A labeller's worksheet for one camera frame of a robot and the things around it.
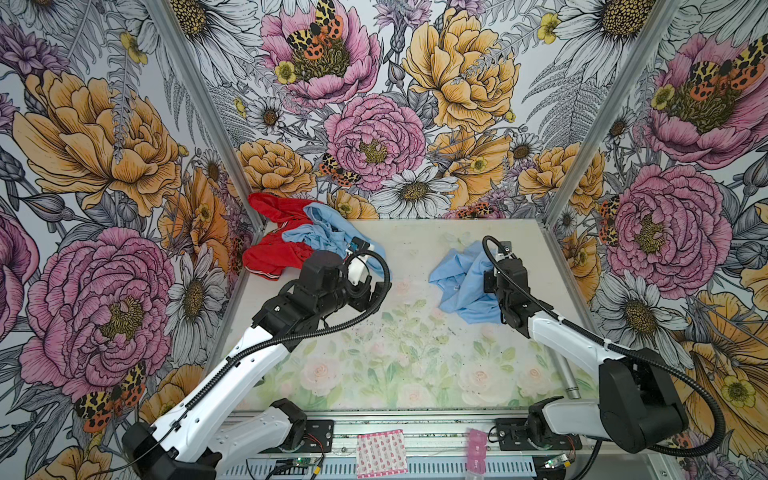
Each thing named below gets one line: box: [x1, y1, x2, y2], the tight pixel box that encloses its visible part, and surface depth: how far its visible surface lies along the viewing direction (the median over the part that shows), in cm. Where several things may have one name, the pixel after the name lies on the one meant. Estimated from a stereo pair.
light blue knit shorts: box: [282, 202, 392, 280], surface depth 104 cm
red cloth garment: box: [242, 193, 323, 280], surface depth 121 cm
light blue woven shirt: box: [428, 240, 501, 324], surface depth 96 cm
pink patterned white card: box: [356, 429, 408, 479], surface depth 73 cm
